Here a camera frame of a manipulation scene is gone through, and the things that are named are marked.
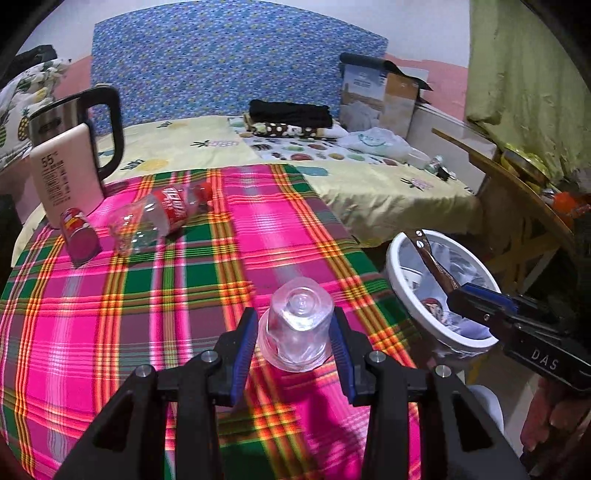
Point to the person's right hand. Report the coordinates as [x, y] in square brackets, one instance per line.
[549, 415]

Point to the orange packet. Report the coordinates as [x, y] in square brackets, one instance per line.
[570, 205]

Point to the black clothing pile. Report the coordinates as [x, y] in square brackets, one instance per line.
[37, 53]

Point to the open cardboard box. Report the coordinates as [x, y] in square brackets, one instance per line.
[360, 97]

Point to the pineapple print fabric bundle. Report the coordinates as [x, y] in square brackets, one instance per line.
[23, 101]

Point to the yellow pineapple print bed sheet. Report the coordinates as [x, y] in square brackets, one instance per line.
[369, 194]

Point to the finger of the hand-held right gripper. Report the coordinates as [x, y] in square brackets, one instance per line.
[485, 291]
[475, 311]

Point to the yellow bowl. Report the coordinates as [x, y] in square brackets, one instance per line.
[524, 161]

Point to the white cabinet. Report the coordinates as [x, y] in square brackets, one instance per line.
[452, 134]

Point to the white plastic bag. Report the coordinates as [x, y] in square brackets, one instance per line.
[378, 143]

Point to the green curtain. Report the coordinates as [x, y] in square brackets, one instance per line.
[521, 69]

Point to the clear plastic cup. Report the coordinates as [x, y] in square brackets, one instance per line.
[295, 323]

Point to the small white bottle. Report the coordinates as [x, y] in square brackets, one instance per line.
[435, 165]

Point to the beige and steel electric kettle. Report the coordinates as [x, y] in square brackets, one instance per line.
[60, 175]

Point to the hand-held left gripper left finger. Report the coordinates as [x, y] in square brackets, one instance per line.
[242, 350]

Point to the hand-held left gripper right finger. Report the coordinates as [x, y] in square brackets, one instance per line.
[341, 350]

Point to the clear bottle with red label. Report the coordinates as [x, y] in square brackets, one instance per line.
[157, 217]

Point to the brown polka dot cloth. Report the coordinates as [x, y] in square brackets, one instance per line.
[277, 130]

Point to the white round waste bin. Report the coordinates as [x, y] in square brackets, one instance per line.
[415, 318]

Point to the blue floral headboard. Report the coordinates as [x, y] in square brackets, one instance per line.
[231, 60]

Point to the red drink can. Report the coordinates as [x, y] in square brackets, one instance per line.
[81, 235]

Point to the wooden table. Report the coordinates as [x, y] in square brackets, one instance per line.
[498, 184]

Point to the folded black clothes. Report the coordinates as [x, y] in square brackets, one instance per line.
[291, 113]

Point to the white fruit print sheet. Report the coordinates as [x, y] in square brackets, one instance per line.
[300, 150]

